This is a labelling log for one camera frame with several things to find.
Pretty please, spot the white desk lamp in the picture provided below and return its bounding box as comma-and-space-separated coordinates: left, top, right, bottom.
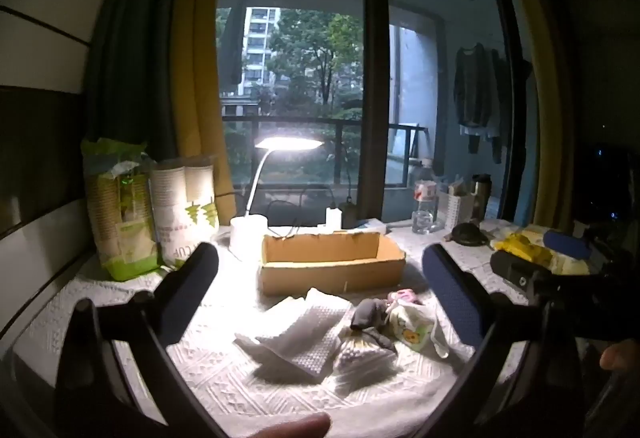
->
229, 135, 323, 264

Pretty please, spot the dark thermos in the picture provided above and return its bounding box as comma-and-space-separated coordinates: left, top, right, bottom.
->
470, 174, 493, 224

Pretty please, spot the white paper cup pack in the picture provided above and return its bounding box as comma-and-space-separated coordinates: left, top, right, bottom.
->
149, 157, 221, 269

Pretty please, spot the person's left hand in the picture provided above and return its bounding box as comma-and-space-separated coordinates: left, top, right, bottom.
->
243, 412, 332, 438

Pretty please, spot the white waffle towel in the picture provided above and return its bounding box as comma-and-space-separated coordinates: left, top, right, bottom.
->
235, 305, 346, 381

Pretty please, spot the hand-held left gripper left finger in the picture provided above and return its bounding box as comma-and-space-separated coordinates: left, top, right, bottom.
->
54, 242, 221, 438

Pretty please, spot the hanging grey sweater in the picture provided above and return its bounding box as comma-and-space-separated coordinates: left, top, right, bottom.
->
454, 42, 501, 139

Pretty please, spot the dark sliding door frame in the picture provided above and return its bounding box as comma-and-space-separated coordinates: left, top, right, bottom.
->
359, 0, 392, 224

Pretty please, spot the person's right hand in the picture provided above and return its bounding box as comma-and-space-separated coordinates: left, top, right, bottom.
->
599, 340, 640, 371

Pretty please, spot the white slotted basket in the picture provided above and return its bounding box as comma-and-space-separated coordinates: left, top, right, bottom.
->
440, 181, 473, 229

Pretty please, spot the black balcony railing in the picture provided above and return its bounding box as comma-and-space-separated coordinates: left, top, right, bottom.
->
222, 115, 431, 191

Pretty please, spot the black pouch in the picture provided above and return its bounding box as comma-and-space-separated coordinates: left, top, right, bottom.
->
451, 223, 492, 247

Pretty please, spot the black cable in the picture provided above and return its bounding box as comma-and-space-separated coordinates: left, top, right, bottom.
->
215, 185, 336, 239

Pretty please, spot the small snack packet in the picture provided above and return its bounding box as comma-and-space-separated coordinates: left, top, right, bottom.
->
385, 301, 451, 359

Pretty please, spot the cardboard box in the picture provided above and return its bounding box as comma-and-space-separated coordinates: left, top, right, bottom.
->
257, 231, 407, 297

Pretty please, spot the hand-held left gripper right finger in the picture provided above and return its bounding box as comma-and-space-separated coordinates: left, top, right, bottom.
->
421, 243, 583, 438

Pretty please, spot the pale flat packet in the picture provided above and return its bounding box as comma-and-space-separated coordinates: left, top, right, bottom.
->
350, 218, 388, 235

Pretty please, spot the white textured tablecloth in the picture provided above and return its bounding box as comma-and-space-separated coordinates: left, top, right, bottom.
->
15, 218, 601, 438

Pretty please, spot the yellow curtain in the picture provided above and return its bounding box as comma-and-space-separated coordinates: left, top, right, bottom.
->
170, 0, 238, 221

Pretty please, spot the green paper cup pack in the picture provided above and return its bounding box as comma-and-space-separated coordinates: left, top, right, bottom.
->
81, 138, 163, 281

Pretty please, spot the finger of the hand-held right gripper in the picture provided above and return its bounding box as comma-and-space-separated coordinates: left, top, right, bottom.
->
490, 249, 551, 295
543, 228, 601, 261

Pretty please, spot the clear plastic bag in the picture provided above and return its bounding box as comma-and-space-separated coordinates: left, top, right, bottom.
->
334, 333, 401, 381

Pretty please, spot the grey sock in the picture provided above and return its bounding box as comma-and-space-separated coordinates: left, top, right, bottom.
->
350, 298, 398, 351

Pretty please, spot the dark green curtain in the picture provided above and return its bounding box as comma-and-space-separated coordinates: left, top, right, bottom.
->
82, 0, 201, 164

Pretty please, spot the clear water bottle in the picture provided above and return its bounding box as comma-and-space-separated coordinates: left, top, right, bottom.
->
412, 159, 440, 235

